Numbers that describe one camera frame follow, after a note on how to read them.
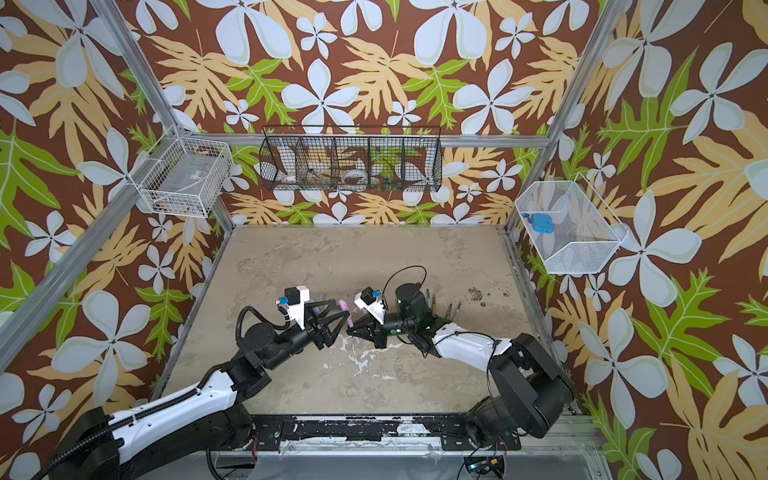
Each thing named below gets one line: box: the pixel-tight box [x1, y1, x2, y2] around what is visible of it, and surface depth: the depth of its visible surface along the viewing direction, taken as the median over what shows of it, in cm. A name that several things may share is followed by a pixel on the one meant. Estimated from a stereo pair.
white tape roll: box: [343, 169, 368, 184], surface depth 100 cm
